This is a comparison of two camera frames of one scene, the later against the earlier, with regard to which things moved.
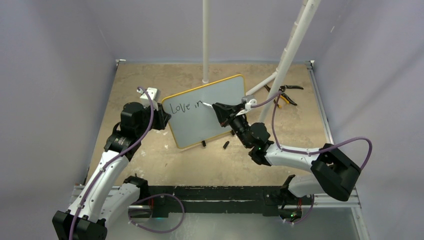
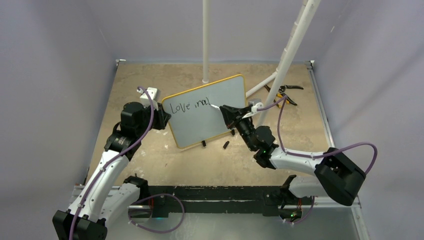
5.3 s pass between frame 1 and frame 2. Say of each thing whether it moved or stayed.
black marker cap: stayed
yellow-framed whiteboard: stayed
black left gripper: stayed
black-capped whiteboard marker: moved
